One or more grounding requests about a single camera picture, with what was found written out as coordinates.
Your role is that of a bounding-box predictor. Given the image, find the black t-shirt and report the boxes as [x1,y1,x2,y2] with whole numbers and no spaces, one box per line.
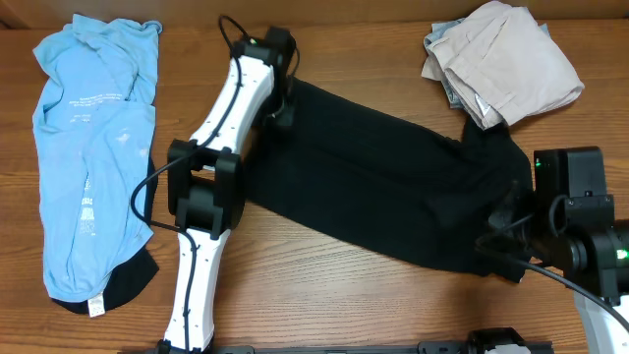
[245,81,532,282]

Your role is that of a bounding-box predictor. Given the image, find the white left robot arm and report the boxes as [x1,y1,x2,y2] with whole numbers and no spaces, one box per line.
[156,27,299,353]

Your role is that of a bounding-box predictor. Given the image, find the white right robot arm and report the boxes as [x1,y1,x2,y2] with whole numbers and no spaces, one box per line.
[476,187,628,353]

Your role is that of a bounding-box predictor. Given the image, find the folded beige trousers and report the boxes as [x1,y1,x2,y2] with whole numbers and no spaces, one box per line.
[429,1,585,130]

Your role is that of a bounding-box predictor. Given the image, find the light blue t-shirt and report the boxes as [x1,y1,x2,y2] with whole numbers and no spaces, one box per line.
[32,15,162,303]

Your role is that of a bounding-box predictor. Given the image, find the black garment under blue shirt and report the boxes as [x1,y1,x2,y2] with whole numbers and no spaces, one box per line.
[51,156,161,316]

